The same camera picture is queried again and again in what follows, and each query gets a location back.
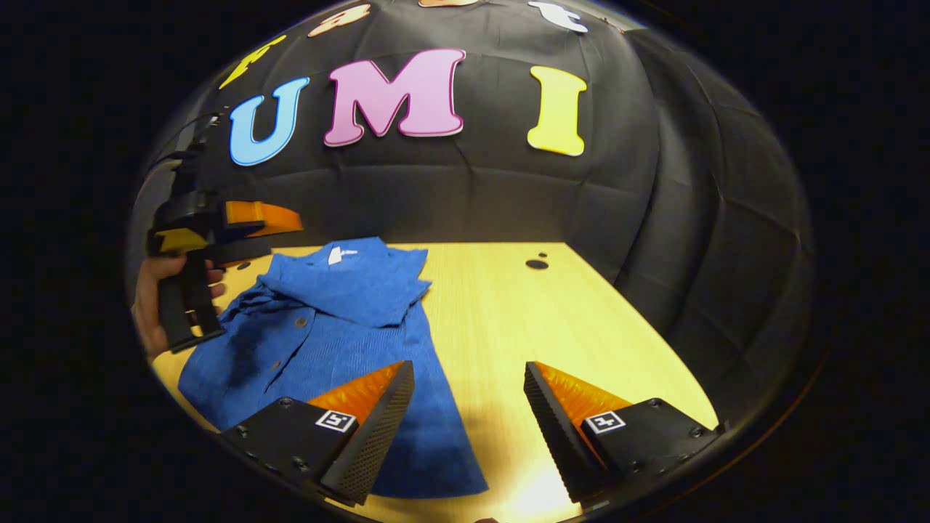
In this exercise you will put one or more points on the blue jacket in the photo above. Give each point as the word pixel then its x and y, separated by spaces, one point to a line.
pixel 341 290

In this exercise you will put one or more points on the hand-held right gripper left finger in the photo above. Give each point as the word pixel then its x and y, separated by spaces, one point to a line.
pixel 378 436

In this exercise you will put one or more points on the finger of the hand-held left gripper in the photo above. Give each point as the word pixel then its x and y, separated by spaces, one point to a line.
pixel 240 253
pixel 269 216

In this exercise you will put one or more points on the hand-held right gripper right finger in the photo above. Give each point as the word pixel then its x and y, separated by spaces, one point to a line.
pixel 556 436

